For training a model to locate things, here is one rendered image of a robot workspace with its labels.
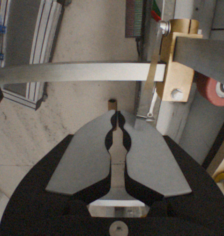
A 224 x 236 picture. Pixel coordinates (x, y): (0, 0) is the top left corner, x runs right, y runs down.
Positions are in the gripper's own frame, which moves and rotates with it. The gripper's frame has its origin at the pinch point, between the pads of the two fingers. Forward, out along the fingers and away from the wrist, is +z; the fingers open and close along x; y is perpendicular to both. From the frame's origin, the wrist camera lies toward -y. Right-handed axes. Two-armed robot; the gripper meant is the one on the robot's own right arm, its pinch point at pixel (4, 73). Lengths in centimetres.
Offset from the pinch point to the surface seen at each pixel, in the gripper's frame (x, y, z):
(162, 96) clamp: 3.9, -33.0, -4.3
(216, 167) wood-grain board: 22, -50, -7
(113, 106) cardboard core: 46, -22, 75
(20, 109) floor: 54, 73, 83
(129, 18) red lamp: -10.1, -27.6, 12.5
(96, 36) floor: -7, -10, 83
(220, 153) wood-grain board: 18, -50, -6
